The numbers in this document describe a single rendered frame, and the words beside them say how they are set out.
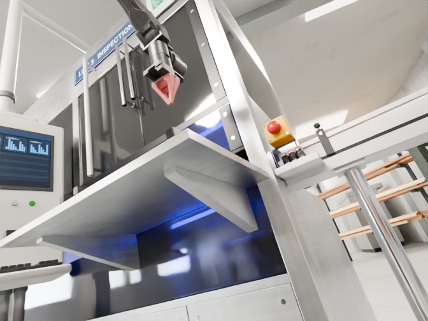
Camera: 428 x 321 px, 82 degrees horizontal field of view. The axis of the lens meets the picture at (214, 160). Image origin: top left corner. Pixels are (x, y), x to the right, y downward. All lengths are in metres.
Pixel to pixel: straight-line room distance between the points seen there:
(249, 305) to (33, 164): 1.12
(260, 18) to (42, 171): 2.73
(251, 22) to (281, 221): 2.80
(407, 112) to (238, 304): 0.72
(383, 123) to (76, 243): 0.99
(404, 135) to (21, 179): 1.44
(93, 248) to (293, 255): 0.63
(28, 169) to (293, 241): 1.17
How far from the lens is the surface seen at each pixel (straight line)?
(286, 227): 0.73
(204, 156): 0.48
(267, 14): 3.32
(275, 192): 0.74
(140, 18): 0.84
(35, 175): 1.39
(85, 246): 0.93
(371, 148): 0.84
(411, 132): 0.86
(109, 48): 1.67
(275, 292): 0.76
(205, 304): 0.87
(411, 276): 0.86
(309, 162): 0.74
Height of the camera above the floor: 0.65
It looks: 24 degrees up
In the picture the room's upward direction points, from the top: 15 degrees counter-clockwise
